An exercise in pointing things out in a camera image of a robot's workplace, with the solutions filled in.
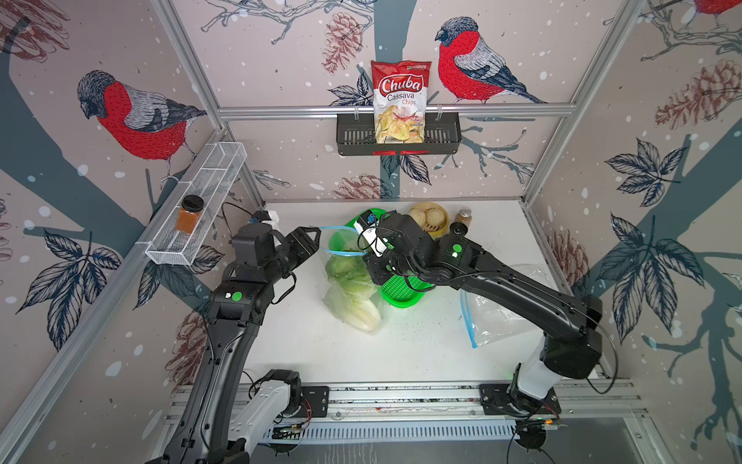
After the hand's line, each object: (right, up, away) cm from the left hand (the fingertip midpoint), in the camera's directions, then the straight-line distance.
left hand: (319, 228), depth 68 cm
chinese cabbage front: (+9, -25, +13) cm, 30 cm away
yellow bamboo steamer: (+36, -1, +42) cm, 55 cm away
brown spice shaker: (+46, +4, +36) cm, 58 cm away
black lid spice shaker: (+42, 0, +30) cm, 52 cm away
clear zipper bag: (+7, -17, +8) cm, 20 cm away
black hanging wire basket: (+7, +31, +27) cm, 41 cm away
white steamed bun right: (+35, +4, +39) cm, 53 cm away
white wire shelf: (-37, +15, +18) cm, 44 cm away
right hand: (+11, -7, -1) cm, 13 cm away
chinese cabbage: (+8, -11, +2) cm, 13 cm away
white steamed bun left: (+29, +4, +38) cm, 48 cm away
